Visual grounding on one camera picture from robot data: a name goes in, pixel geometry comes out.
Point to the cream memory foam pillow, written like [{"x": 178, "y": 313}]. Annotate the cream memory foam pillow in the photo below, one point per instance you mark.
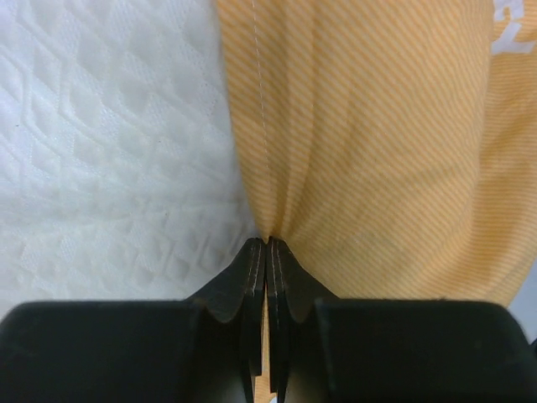
[{"x": 119, "y": 176}]

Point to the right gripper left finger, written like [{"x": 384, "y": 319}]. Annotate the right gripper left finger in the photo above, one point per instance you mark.
[{"x": 205, "y": 348}]

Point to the orange pillowcase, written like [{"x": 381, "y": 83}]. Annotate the orange pillowcase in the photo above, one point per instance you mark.
[{"x": 390, "y": 144}]

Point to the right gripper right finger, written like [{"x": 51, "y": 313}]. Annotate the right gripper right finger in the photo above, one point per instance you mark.
[{"x": 324, "y": 348}]

